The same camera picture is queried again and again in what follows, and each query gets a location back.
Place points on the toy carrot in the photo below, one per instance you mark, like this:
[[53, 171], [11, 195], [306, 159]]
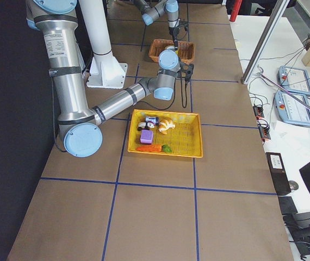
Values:
[[155, 148]]

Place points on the brown wicker basket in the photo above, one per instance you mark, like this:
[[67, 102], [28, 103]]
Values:
[[186, 50]]

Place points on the orange power strip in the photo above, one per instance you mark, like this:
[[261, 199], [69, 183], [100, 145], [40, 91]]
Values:
[[262, 124]]

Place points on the toy panda figure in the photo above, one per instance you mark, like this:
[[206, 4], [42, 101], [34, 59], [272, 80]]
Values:
[[145, 126]]

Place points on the aluminium frame post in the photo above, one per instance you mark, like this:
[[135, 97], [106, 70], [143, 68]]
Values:
[[275, 16]]

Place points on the teach pendant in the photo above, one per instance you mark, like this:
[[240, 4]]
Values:
[[294, 80], [290, 110]]

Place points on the red object at edge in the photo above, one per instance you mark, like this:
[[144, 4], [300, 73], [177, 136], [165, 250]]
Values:
[[235, 10]]

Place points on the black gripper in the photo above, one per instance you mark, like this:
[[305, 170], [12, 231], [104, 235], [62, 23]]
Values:
[[174, 32]]

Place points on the black box with label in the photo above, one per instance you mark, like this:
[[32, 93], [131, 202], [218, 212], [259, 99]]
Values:
[[278, 173]]

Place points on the toy croissant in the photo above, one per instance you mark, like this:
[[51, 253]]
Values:
[[165, 125]]

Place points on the purple foam block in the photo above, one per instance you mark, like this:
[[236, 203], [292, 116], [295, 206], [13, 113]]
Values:
[[146, 137]]

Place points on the far teach pendant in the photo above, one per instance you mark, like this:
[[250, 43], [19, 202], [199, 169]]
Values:
[[294, 80]]

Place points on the near teach pendant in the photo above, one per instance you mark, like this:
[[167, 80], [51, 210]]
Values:
[[290, 110]]

